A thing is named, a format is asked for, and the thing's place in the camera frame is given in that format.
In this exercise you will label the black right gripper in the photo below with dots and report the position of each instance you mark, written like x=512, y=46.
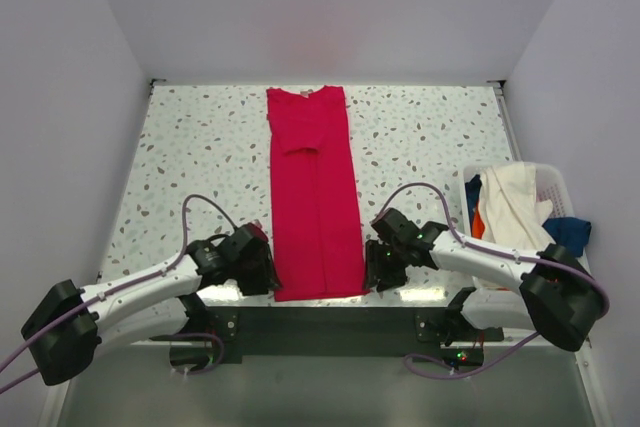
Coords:
x=381, y=267

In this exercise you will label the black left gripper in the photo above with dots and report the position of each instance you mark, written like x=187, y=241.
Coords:
x=261, y=273

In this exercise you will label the red t shirt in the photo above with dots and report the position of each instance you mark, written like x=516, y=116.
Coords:
x=316, y=224

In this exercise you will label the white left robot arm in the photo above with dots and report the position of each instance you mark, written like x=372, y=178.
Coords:
x=72, y=324

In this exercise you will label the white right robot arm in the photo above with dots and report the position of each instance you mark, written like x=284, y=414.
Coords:
x=548, y=292

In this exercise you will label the orange t shirt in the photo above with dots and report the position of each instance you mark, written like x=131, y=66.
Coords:
x=477, y=225

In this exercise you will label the white cream t shirt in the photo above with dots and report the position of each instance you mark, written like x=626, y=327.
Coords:
x=509, y=207

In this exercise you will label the white plastic laundry basket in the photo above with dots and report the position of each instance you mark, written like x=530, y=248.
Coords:
x=550, y=186

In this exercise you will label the navy blue t shirt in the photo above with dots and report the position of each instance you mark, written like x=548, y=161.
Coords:
x=570, y=232

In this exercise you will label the aluminium frame rails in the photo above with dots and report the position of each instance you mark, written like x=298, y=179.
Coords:
x=202, y=168

